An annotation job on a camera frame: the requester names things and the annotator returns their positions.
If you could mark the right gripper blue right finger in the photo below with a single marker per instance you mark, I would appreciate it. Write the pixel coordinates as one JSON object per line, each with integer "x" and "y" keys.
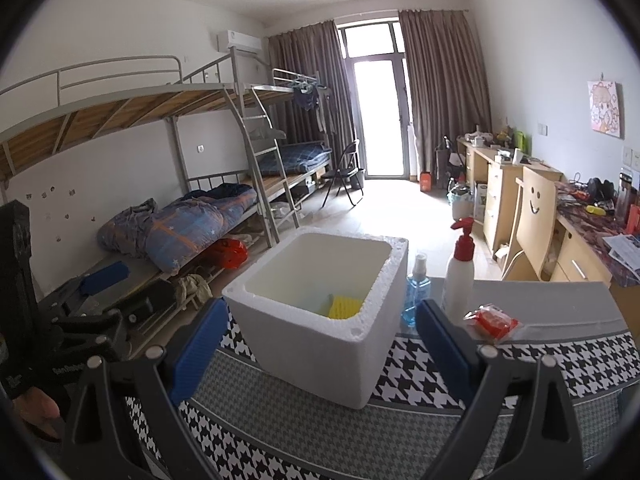
{"x": 452, "y": 349}

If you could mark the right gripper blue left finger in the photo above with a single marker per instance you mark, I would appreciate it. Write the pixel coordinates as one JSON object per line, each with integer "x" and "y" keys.
{"x": 192, "y": 347}

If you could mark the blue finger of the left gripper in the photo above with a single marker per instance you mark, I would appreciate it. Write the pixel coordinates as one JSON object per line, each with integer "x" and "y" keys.
{"x": 107, "y": 276}

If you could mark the yellow foam net sleeve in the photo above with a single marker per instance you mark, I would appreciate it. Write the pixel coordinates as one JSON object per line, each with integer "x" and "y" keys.
{"x": 342, "y": 307}

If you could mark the person's left hand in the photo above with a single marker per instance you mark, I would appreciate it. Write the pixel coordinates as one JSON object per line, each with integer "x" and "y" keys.
{"x": 39, "y": 412}

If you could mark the red snack packet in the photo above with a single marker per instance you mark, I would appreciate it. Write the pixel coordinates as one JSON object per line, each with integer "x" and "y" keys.
{"x": 490, "y": 323}

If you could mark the white pump lotion bottle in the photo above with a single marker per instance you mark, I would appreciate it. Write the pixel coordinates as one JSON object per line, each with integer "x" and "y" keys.
{"x": 459, "y": 278}

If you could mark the blue plaid quilt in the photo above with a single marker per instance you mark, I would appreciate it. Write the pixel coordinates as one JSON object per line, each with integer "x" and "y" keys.
{"x": 172, "y": 236}

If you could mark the blue spray bottle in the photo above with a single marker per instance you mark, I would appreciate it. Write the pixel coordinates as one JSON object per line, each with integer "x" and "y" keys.
{"x": 418, "y": 289}

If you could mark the houndstooth tablecloth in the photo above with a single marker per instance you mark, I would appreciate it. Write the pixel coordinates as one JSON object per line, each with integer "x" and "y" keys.
{"x": 250, "y": 425}

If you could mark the white styrofoam box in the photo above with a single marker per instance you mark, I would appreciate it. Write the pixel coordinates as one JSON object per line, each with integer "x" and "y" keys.
{"x": 281, "y": 305}

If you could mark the red plastic bag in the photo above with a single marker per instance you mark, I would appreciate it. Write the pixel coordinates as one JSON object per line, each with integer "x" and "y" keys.
{"x": 227, "y": 253}

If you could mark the white bucket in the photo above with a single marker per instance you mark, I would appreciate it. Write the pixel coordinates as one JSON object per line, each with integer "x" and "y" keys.
{"x": 461, "y": 201}

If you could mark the wooden desk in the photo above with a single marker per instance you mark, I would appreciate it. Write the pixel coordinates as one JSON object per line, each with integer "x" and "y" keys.
{"x": 578, "y": 253}

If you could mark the wooden smiley chair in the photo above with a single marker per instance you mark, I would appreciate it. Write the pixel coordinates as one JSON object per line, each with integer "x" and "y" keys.
{"x": 533, "y": 228}

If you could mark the metal bunk bed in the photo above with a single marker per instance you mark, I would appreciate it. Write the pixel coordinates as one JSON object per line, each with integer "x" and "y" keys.
{"x": 84, "y": 142}

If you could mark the orange floor object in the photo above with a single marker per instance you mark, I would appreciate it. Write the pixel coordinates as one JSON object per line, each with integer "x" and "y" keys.
{"x": 426, "y": 182}

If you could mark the papers on desk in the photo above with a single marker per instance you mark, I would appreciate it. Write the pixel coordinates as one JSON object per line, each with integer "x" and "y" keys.
{"x": 625, "y": 249}

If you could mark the black folding chair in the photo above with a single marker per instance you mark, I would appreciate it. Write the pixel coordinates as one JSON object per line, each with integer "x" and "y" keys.
{"x": 347, "y": 176}

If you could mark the white air conditioner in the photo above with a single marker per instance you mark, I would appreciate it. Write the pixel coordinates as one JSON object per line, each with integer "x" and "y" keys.
{"x": 230, "y": 39}

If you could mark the left brown curtain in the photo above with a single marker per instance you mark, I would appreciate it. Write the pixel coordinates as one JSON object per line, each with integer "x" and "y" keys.
{"x": 309, "y": 61}

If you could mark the brown curtain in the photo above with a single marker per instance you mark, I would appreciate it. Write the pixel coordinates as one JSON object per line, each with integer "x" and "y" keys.
{"x": 309, "y": 61}
{"x": 447, "y": 79}

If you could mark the right brown curtain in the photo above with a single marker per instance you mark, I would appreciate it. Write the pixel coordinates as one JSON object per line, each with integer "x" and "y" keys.
{"x": 447, "y": 79}

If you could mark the anime wall picture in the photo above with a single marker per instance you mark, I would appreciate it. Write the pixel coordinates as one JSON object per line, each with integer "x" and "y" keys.
{"x": 604, "y": 108}

